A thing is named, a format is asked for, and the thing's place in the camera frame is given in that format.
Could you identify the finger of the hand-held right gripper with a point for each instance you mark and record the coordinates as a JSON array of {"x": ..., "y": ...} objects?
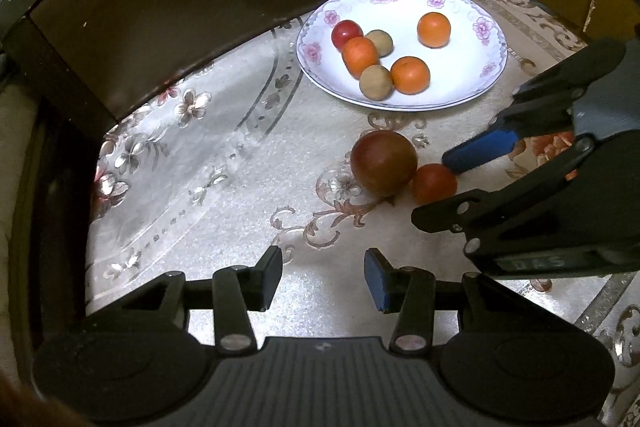
[
  {"x": 525, "y": 212},
  {"x": 480, "y": 152}
]

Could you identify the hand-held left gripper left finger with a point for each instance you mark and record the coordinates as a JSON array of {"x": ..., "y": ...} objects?
[{"x": 270, "y": 277}]

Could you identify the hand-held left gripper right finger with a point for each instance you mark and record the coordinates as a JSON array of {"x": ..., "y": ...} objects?
[{"x": 375, "y": 279}]

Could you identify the small red tomato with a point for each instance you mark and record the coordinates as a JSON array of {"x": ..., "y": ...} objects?
[
  {"x": 347, "y": 34},
  {"x": 434, "y": 183}
]

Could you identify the white floral plate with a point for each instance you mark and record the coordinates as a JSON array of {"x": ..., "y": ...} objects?
[{"x": 460, "y": 72}]

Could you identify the large dark red tomato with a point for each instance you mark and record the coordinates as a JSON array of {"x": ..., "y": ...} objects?
[{"x": 384, "y": 162}]

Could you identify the brown round fruit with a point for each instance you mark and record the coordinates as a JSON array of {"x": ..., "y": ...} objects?
[
  {"x": 376, "y": 82},
  {"x": 382, "y": 41}
]

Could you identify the small orange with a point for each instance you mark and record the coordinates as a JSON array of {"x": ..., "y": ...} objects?
[{"x": 434, "y": 30}]

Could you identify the floral beige tablecloth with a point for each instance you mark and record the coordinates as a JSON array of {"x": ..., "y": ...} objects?
[{"x": 225, "y": 187}]

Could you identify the dark wooden nightstand drawer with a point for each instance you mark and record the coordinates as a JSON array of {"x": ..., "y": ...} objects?
[{"x": 30, "y": 47}]

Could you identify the dark bed frame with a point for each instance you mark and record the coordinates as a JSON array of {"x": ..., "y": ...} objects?
[{"x": 55, "y": 207}]

